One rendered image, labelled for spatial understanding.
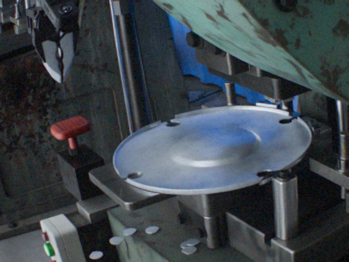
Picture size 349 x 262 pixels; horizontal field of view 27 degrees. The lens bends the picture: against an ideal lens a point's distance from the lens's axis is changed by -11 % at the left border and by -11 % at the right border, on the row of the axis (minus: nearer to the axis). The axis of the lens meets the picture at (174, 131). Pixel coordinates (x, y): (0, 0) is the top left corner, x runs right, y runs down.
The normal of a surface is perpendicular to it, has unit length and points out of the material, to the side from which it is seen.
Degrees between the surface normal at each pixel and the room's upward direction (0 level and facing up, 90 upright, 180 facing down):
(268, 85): 90
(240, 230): 90
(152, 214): 0
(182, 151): 0
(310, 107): 90
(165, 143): 0
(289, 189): 90
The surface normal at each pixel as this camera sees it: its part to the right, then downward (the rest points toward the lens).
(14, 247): -0.14, -0.92
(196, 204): -0.87, 0.29
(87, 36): 0.44, 0.27
